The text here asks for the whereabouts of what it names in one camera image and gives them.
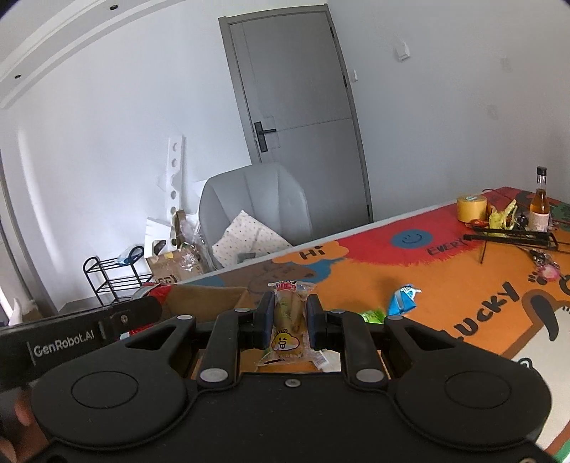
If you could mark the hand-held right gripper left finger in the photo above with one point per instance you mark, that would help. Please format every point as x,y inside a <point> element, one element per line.
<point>266,320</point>

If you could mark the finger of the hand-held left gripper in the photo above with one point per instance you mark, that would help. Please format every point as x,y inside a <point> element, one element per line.
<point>133,316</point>

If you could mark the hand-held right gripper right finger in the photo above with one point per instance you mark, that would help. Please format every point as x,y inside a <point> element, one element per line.
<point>314,320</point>

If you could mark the clear biscuit packet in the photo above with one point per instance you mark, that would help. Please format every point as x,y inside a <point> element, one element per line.
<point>287,320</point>

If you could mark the red snack packet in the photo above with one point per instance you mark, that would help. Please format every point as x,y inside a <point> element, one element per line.
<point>159,291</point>

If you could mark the brown cardboard box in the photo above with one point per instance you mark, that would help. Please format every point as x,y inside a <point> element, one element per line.
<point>200,298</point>

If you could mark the person's left hand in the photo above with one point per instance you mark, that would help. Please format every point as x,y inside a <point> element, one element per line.
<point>23,409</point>

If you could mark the black shoe rack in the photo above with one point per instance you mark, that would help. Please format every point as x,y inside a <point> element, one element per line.
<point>111,280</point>

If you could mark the small green snack packet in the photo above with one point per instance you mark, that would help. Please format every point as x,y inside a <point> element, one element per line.
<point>372,316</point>

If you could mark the blue item on rack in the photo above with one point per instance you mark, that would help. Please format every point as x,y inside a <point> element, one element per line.
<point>131,254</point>

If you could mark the brown paper bag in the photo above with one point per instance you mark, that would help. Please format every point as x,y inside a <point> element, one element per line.
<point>178,262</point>

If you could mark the white dotted cushion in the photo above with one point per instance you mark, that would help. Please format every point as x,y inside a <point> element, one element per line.
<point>249,236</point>

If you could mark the blue snack packet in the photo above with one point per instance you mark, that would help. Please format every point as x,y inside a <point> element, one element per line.
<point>403,302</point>

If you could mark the grey chair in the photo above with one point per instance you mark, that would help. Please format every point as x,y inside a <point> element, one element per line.
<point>258,191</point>

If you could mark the white perforated board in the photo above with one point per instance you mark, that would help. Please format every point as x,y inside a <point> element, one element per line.
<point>174,169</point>

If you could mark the yellow tape roll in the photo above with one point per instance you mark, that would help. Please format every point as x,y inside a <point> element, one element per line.
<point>472,208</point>

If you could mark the black folded tripod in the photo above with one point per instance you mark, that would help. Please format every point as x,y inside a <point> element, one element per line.
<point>507,238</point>

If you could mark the yellow crumpled wrapper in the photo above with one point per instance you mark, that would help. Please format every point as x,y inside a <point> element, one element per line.
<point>502,218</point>

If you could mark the grey door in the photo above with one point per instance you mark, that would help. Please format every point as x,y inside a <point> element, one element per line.
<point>298,89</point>

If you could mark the small glass bottle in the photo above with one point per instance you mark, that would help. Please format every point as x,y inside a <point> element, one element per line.
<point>540,209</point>

